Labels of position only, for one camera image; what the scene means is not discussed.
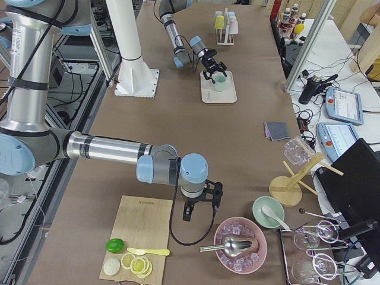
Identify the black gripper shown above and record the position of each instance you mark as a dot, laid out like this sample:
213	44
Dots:
211	66
191	200

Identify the green cup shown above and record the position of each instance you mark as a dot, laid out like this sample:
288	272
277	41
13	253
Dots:
220	83

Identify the cream rabbit tray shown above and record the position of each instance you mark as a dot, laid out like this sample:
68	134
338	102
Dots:
209	95

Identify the pink cup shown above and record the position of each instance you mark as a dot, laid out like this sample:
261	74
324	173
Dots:
234	27

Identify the yellow cup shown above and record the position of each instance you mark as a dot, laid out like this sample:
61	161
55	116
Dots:
219	22

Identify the grey cup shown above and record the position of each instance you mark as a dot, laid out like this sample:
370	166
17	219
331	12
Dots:
218	13

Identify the white cup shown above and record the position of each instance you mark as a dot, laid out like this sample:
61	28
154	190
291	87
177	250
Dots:
231	14

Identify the wooden cup tree stand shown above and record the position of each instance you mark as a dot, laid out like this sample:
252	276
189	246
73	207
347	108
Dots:
286	189

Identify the bamboo cutting board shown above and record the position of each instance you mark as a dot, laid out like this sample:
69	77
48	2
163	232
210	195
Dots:
142	223

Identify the metal scoop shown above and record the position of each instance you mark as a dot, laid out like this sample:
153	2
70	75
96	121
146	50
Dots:
234	246

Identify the yellow plastic knife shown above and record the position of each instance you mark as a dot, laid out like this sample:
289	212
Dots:
137	251

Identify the pink bowl with ice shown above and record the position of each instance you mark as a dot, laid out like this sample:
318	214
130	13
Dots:
244	227

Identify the lemon slices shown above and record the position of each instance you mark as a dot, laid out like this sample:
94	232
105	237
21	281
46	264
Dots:
138	265

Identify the white ceramic spoon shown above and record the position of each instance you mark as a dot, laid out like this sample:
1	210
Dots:
269	213

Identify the purple folded cloth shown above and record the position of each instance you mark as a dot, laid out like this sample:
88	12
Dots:
267	132

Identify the green lime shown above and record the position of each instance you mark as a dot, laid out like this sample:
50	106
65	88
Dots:
115	245

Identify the green bowl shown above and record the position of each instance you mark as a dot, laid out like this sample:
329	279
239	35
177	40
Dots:
263	219

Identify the grey folded cloth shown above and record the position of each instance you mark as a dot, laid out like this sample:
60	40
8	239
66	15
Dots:
278	131

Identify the black water bottle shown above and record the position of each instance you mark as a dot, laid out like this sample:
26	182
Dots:
310	89

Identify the upper teach pendant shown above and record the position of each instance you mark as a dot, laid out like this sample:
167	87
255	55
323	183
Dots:
343	105

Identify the teach pendant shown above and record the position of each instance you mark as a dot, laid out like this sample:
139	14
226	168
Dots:
343	105
336	138

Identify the lower teach pendant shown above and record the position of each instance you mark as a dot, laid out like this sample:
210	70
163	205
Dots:
336	138

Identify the black laptop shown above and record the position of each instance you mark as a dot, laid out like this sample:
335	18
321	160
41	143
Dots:
356	193

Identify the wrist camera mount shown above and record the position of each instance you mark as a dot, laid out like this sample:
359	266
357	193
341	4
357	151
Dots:
212	192
209	54

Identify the white wire cup rack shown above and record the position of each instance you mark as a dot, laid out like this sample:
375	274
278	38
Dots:
222	36

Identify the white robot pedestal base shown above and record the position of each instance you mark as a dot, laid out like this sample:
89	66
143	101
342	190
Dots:
135	78

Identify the aluminium frame post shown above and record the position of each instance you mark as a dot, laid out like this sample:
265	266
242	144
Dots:
314	32

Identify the wire glass rack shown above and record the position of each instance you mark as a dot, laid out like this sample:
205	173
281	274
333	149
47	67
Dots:
307	253

